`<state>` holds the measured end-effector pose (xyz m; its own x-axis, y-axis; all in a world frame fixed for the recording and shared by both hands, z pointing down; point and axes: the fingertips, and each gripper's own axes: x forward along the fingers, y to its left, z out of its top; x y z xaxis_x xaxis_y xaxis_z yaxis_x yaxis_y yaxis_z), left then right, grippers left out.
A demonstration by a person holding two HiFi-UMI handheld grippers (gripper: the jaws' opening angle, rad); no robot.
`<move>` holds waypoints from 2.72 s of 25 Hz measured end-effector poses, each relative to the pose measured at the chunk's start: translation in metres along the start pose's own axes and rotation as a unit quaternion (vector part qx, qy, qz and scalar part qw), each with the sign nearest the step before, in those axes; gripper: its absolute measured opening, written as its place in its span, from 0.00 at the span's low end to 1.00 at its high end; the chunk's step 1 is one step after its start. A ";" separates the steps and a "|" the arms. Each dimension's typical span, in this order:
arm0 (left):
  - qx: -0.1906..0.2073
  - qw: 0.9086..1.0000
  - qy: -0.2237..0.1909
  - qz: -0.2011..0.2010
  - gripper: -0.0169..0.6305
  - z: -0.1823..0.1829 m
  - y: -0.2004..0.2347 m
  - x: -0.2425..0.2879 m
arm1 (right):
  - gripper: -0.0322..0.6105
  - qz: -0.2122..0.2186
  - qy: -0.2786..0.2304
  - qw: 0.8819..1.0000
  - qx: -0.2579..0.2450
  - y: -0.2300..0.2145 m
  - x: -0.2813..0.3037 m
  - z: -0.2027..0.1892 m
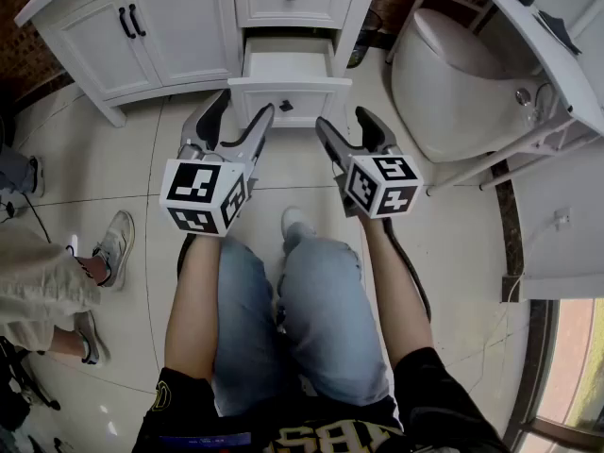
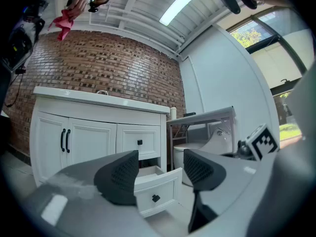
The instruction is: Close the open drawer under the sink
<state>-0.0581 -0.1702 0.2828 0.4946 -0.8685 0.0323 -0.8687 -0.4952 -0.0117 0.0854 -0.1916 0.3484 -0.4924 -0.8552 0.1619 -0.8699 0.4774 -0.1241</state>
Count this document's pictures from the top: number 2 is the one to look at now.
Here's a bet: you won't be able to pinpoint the long ceiling light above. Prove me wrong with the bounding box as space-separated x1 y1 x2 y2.
158 0 211 27

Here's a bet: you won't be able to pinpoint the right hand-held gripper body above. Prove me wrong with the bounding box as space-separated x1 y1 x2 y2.
237 123 280 162

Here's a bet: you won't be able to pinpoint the white basin countertop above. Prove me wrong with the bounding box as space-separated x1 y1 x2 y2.
33 86 171 115

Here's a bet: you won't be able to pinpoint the red cloth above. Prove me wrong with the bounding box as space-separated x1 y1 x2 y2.
47 8 75 42

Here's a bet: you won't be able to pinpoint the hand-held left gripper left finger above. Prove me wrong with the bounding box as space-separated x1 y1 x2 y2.
93 150 140 206

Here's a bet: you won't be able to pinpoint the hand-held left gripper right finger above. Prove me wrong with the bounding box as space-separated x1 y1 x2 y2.
183 149 227 233

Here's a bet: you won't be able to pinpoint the white drawer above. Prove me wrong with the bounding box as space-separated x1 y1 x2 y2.
134 165 183 219
116 123 161 161

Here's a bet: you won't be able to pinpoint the white vanity cabinet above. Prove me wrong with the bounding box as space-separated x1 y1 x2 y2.
29 96 169 188

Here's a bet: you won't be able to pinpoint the black framed window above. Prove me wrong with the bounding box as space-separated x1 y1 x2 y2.
226 5 312 143

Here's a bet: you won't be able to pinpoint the white toilet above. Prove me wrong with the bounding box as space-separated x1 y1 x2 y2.
172 126 234 188

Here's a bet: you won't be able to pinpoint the black camera rig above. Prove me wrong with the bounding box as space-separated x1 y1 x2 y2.
0 0 46 108

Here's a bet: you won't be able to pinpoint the black bin with white lid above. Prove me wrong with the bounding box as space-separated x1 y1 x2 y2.
0 110 12 156

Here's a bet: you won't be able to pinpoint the white folding table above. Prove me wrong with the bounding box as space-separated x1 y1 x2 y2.
165 106 237 172

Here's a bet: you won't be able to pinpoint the white ceiling pipes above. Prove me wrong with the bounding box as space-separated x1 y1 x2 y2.
88 2 186 57

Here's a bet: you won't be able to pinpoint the black door handle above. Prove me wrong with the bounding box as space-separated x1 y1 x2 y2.
60 128 67 153
65 129 72 154

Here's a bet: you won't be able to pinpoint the person's light shirt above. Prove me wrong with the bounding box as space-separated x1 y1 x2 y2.
287 60 316 143

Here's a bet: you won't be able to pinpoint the white cabinet door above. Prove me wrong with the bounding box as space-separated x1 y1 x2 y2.
66 118 118 167
34 111 70 183

